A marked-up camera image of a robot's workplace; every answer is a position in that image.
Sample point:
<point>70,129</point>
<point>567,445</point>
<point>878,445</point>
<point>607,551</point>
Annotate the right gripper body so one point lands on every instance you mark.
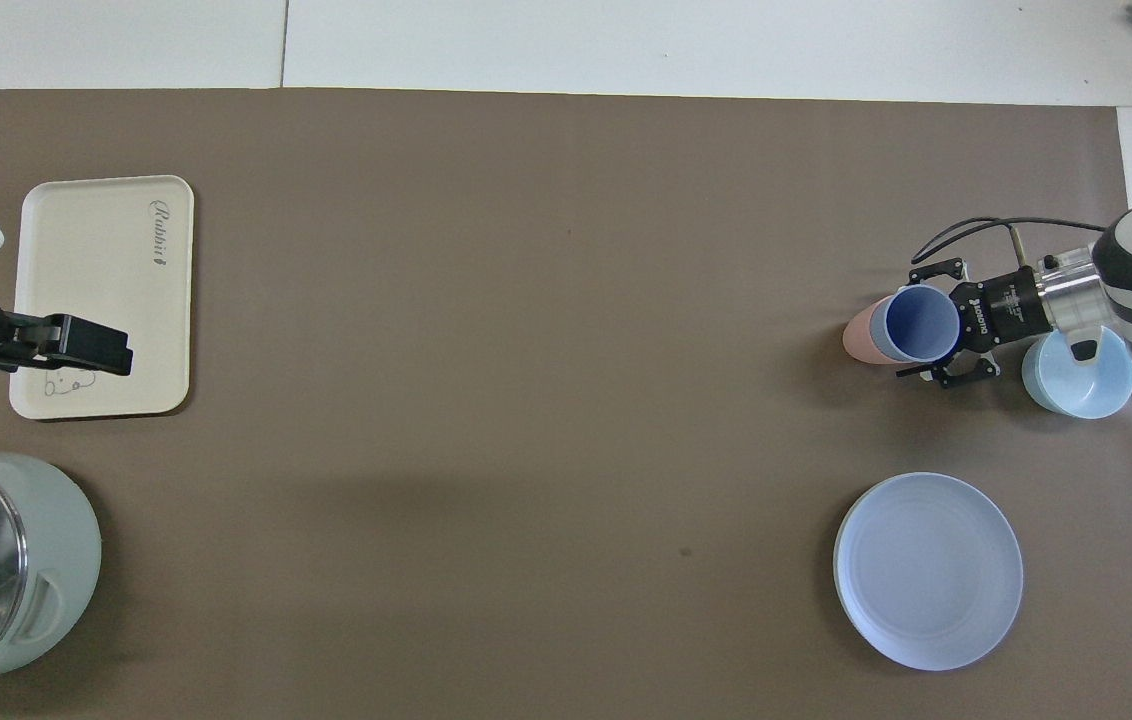
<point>1001,308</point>

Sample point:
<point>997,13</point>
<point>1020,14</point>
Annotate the pink cup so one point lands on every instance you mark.
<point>860,338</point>

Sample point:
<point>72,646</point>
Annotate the light blue cup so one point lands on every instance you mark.
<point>1086,385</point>

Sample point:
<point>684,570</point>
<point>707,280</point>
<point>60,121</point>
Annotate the cream rectangular tray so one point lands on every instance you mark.
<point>96,270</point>

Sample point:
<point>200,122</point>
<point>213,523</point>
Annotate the light blue plate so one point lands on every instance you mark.
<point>928,572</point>

